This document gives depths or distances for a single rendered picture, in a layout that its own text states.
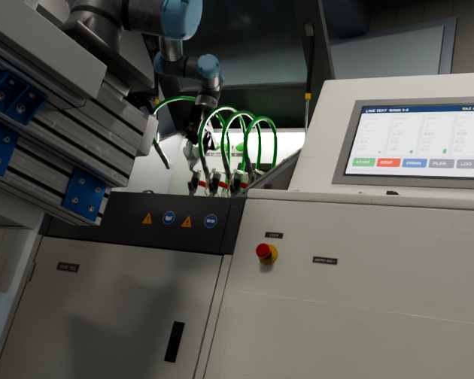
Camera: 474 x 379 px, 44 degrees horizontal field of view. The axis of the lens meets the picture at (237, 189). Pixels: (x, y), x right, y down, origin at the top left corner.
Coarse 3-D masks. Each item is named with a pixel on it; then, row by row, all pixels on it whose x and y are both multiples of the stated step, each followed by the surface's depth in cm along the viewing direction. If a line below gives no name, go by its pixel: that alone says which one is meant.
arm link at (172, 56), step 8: (160, 40) 186; (168, 40) 185; (176, 40) 186; (160, 48) 190; (168, 48) 188; (176, 48) 188; (160, 56) 195; (168, 56) 191; (176, 56) 191; (184, 56) 196; (160, 64) 195; (168, 64) 193; (176, 64) 194; (184, 64) 194; (160, 72) 198; (168, 72) 197; (176, 72) 196; (184, 72) 195
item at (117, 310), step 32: (64, 256) 176; (96, 256) 170; (128, 256) 165; (160, 256) 161; (192, 256) 156; (32, 288) 176; (64, 288) 171; (96, 288) 166; (128, 288) 161; (160, 288) 157; (192, 288) 152; (32, 320) 171; (64, 320) 166; (96, 320) 161; (128, 320) 157; (160, 320) 153; (192, 320) 149; (32, 352) 166; (64, 352) 162; (96, 352) 157; (128, 352) 153; (160, 352) 149; (192, 352) 145
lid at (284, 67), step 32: (224, 0) 208; (256, 0) 203; (288, 0) 198; (320, 0) 194; (224, 32) 216; (256, 32) 210; (288, 32) 205; (320, 32) 198; (224, 64) 224; (256, 64) 218; (288, 64) 213; (320, 64) 205; (192, 96) 238; (224, 96) 231; (256, 96) 225; (288, 96) 219; (288, 128) 228
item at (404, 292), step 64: (320, 128) 192; (384, 192) 167; (448, 192) 159; (256, 256) 148; (320, 256) 141; (384, 256) 134; (448, 256) 128; (256, 320) 141; (320, 320) 134; (384, 320) 128; (448, 320) 123
